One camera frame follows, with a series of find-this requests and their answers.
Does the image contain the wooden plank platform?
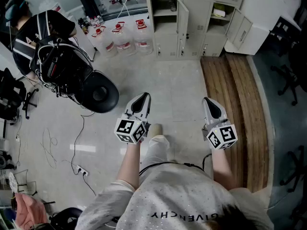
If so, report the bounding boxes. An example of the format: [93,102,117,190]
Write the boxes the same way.
[200,54,269,194]

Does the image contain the black oval stool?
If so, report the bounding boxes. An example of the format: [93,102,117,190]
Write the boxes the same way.
[83,70,120,114]

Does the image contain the pink cloth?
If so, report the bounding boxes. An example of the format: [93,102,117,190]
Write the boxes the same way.
[14,192,48,230]

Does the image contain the person's grey t-shirt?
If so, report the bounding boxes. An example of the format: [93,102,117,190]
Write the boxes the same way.
[75,163,274,230]

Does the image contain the grey metal locker cabinet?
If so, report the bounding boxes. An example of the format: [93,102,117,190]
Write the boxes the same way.
[143,0,254,61]

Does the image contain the clear water jug red cap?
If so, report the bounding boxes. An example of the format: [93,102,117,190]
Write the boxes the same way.
[133,19,154,56]
[92,25,118,58]
[111,21,135,57]

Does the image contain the large white box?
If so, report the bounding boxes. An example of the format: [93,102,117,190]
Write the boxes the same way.
[224,0,286,56]

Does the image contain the black office chair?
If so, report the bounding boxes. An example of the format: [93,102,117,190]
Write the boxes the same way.
[279,145,307,194]
[0,67,40,121]
[271,39,307,106]

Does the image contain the black waist cable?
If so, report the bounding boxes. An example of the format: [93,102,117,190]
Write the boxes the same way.
[139,153,213,177]

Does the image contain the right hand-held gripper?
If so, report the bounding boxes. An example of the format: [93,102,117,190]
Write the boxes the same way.
[201,97,239,151]

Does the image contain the person's light trousers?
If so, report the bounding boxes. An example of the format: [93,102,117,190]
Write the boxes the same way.
[141,135,171,167]

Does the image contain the person's left forearm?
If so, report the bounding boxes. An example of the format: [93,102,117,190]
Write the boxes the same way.
[116,141,142,190]

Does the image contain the person's right forearm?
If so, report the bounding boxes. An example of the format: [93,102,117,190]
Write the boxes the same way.
[211,147,237,191]

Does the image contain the white foam box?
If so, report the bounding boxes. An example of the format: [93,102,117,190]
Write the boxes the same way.
[64,13,98,62]

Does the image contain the cluster of small bottles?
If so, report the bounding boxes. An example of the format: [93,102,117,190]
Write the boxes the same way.
[78,15,104,35]

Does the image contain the person's left beige shoe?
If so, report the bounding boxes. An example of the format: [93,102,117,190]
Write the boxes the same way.
[149,123,163,138]

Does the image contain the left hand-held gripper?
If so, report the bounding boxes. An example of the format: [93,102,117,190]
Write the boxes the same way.
[114,92,152,145]

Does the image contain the white power strip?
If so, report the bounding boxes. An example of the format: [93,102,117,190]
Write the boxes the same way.
[76,164,89,176]

